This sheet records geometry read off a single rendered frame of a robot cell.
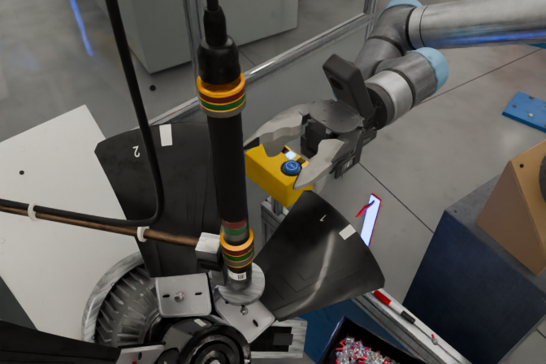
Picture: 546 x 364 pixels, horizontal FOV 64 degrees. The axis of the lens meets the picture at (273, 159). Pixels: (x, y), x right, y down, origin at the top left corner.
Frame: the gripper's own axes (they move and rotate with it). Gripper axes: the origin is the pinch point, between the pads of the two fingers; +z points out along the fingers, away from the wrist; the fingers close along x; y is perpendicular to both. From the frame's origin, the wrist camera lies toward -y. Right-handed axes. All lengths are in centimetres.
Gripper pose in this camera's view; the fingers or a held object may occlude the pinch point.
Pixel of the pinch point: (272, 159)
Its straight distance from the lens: 53.6
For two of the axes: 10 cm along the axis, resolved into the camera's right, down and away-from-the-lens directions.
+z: -7.4, 4.7, -4.7
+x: -6.7, -5.2, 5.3
